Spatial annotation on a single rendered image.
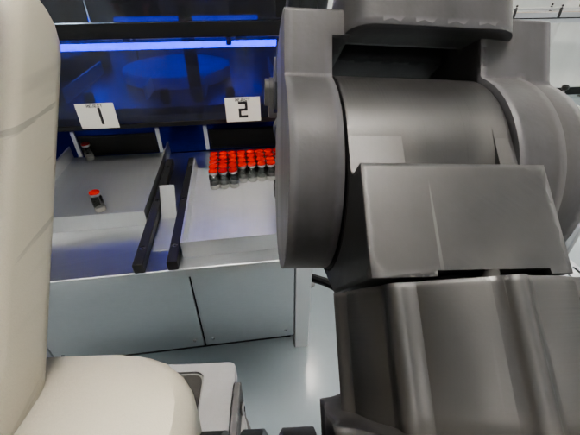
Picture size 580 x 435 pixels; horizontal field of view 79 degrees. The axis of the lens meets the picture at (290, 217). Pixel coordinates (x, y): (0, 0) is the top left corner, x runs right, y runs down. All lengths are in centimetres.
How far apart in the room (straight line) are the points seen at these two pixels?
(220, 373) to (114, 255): 45
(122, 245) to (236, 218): 22
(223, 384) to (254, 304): 102
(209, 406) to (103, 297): 106
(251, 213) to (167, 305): 67
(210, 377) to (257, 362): 123
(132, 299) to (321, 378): 77
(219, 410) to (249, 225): 46
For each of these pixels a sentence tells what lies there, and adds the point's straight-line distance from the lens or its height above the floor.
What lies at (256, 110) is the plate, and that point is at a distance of 91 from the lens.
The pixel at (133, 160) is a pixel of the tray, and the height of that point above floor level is 88.
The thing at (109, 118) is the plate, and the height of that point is 101.
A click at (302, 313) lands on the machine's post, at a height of 22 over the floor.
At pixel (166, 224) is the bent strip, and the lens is 75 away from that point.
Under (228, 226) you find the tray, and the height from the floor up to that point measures 88.
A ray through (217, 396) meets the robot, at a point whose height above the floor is 104.
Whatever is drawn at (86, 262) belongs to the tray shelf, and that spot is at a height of 88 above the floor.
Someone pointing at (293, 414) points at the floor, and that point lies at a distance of 144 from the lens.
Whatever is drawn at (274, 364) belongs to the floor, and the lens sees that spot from 153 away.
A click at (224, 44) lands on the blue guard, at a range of 87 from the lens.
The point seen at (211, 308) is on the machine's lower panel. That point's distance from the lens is 133.
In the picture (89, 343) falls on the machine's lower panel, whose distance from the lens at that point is 154.
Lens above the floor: 131
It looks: 36 degrees down
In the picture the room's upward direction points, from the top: straight up
